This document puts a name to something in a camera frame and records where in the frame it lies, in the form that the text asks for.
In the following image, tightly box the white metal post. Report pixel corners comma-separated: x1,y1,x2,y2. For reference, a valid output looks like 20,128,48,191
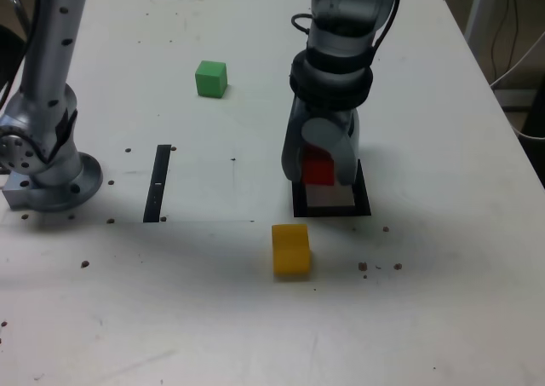
463,0,502,57

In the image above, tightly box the white cable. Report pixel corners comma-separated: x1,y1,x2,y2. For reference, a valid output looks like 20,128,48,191
509,116,545,141
489,32,545,89

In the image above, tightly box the black tape square outline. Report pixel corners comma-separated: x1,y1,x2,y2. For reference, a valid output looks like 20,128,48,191
290,158,372,218

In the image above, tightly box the yellow cube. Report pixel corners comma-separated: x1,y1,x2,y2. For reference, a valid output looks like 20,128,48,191
271,222,313,276

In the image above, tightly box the red cube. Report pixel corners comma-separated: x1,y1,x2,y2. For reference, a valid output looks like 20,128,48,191
302,145,336,187

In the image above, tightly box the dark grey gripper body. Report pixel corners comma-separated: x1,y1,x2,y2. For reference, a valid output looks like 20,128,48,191
296,99,358,135

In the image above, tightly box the black tape strip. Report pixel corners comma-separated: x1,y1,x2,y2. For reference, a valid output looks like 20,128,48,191
142,144,172,224

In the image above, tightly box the grey box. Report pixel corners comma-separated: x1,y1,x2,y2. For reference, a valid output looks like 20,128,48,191
495,88,538,112

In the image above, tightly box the black hanging cable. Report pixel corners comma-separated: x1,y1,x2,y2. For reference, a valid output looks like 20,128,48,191
490,0,519,78

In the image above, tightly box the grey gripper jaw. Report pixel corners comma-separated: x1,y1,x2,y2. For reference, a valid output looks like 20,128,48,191
279,103,307,184
300,110,363,187

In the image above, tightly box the green cube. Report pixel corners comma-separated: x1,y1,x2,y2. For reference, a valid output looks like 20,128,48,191
194,60,228,99

